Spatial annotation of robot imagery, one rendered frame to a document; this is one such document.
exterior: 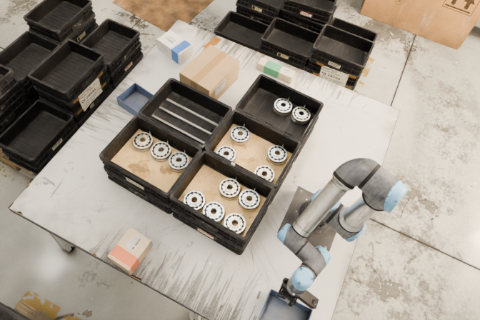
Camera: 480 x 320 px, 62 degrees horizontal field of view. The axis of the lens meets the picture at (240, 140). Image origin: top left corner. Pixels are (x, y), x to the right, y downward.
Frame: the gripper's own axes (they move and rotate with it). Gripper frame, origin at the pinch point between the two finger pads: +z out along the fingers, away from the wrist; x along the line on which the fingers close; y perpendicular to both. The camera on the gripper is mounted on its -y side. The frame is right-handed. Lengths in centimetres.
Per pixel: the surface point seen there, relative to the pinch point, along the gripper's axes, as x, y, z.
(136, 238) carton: 7, 75, -2
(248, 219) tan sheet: -22.6, 31.6, -7.6
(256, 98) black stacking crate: -92, 58, -7
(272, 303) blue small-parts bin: 3.6, 6.7, 4.9
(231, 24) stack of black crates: -200, 123, 48
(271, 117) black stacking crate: -83, 45, -7
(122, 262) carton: 19, 74, -2
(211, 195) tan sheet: -26, 53, -8
